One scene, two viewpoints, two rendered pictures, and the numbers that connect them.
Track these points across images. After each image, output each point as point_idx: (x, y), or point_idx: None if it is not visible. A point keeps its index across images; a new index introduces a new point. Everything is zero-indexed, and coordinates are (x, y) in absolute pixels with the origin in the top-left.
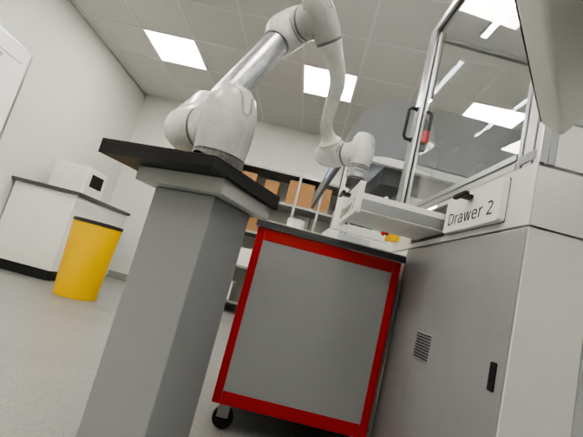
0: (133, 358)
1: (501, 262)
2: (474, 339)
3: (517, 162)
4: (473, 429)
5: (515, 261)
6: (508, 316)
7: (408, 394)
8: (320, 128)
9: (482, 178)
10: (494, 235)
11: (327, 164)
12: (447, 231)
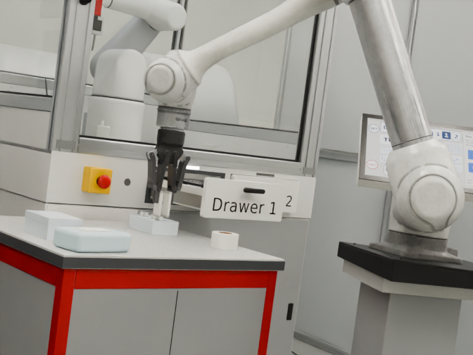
0: None
1: (292, 241)
2: None
3: (301, 170)
4: (276, 346)
5: (303, 241)
6: (299, 275)
7: None
8: (218, 58)
9: (266, 165)
10: (284, 220)
11: (170, 102)
12: None
